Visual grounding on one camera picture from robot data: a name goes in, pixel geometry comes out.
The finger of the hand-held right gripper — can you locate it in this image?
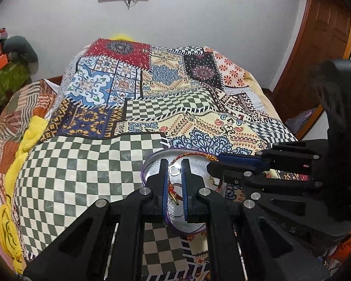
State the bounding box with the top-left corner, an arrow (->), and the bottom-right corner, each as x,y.
206,163 -> 328,226
216,141 -> 321,173

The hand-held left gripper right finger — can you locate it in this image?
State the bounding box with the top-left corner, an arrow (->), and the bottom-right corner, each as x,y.
180,159 -> 331,281

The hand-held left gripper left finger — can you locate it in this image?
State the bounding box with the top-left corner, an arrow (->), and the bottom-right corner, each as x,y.
23,159 -> 168,281

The red beaded string bracelet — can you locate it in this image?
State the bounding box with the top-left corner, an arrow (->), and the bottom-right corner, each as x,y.
167,181 -> 184,207

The braided red gold bracelet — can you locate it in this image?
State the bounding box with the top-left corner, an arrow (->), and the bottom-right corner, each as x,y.
171,149 -> 224,192

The lavender cloth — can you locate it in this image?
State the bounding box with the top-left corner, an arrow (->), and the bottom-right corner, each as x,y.
287,108 -> 318,137

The brown wooden door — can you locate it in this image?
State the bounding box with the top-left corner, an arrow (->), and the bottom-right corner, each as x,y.
273,0 -> 351,141

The patchwork printed blanket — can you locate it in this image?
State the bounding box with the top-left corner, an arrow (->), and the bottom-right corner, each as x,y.
16,37 -> 299,281

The person's orange clothing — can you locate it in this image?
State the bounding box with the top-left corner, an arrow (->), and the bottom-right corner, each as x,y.
328,225 -> 351,266

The yellow fleece blanket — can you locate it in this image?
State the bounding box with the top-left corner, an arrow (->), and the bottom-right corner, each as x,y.
0,115 -> 52,273

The yellow rounded object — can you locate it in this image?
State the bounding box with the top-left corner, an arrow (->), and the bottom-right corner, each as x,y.
109,33 -> 135,41

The striped brown quilt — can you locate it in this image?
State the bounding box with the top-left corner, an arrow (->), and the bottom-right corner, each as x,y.
0,79 -> 59,201

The green patterned cabinet cover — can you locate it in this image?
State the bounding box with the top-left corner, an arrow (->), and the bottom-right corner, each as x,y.
0,61 -> 31,109

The dark green stuffed bag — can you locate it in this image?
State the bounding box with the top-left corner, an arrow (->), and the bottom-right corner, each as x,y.
3,36 -> 39,64

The wooden bed frame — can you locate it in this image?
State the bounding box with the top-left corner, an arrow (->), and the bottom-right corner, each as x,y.
43,75 -> 64,87

